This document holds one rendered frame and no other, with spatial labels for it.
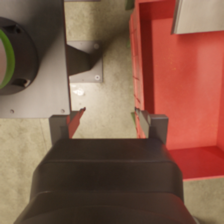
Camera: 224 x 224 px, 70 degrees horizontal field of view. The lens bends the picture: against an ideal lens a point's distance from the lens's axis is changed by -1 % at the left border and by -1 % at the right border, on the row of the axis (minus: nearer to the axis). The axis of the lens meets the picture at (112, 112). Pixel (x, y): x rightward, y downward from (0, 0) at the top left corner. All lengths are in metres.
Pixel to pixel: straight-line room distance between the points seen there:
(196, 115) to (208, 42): 0.32
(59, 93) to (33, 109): 0.07
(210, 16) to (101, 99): 0.97
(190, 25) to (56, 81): 0.34
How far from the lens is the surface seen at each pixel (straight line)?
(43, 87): 0.37
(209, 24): 0.50
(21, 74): 0.35
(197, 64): 0.80
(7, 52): 0.30
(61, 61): 0.36
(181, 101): 0.80
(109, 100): 1.29
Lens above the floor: 1.26
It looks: 74 degrees down
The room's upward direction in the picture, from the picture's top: 180 degrees counter-clockwise
